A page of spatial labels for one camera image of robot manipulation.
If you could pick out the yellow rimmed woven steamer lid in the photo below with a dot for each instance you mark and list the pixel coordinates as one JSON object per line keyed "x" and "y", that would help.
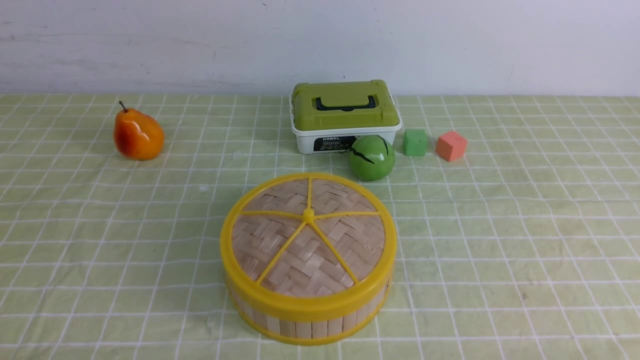
{"x": 309, "y": 247}

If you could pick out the bamboo steamer basket yellow rim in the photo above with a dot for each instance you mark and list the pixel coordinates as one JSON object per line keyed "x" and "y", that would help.
{"x": 314, "y": 333}

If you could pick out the green round toy fruit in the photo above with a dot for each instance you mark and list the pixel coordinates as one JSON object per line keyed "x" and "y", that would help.
{"x": 371, "y": 158}

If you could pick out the green lidded white storage box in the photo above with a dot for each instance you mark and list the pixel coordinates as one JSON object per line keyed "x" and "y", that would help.
{"x": 328, "y": 117}

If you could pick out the green cube block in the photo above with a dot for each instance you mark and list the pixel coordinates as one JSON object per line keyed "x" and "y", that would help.
{"x": 415, "y": 142}

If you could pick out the salmon pink cube block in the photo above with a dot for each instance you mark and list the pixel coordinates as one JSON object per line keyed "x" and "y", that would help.
{"x": 451, "y": 146}

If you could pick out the orange yellow toy pear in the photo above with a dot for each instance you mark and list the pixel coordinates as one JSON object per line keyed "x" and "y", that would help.
{"x": 137, "y": 135}

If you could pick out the green checked tablecloth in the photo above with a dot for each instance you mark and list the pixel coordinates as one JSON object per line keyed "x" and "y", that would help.
{"x": 527, "y": 248}

